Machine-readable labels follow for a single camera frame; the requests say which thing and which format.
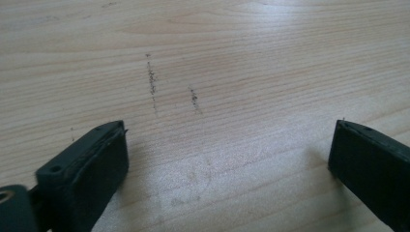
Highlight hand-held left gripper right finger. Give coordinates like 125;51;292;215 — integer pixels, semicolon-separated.
327;119;410;232

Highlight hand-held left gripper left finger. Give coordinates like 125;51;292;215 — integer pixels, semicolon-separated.
34;120;131;232

